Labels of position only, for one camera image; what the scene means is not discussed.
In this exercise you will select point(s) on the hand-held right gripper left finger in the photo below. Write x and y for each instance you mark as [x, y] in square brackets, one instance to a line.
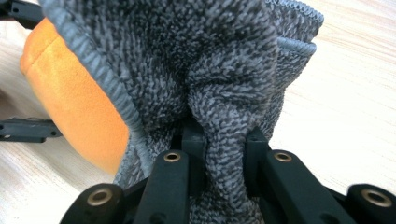
[194, 146]

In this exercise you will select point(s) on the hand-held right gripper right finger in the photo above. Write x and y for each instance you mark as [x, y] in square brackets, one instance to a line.
[257, 143]

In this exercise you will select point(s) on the grey terry cloth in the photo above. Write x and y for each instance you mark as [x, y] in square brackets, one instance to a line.
[202, 62]

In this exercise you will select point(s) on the orange plush toy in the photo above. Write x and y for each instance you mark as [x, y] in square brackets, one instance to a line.
[74, 102]

